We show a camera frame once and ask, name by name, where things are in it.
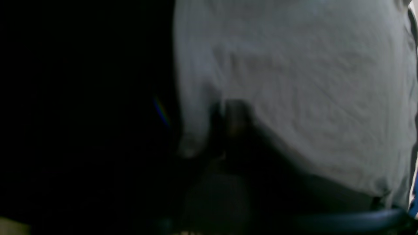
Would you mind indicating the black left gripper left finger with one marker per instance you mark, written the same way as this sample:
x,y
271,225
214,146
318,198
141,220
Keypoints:
x,y
210,133

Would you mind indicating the grey T-shirt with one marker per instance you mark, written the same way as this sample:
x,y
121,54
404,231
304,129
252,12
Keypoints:
x,y
335,80

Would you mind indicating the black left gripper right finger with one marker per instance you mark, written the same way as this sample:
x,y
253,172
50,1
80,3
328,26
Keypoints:
x,y
273,178

